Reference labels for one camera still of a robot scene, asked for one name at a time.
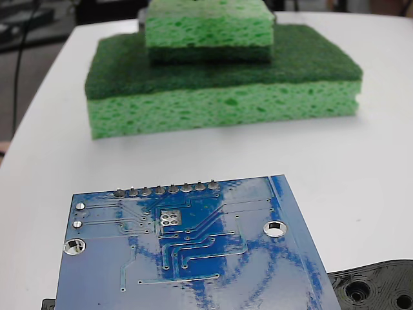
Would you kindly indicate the blue circuit board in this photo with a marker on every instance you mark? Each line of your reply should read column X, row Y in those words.
column 193, row 274

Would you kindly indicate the large green sponge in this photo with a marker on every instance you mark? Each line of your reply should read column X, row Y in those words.
column 209, row 106

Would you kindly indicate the small green sponge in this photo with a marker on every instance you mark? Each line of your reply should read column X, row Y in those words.
column 206, row 30

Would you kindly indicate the grey metal object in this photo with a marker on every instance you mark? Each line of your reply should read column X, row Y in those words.
column 142, row 21

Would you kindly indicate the black plastic bracket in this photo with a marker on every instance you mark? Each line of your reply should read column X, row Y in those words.
column 371, row 284

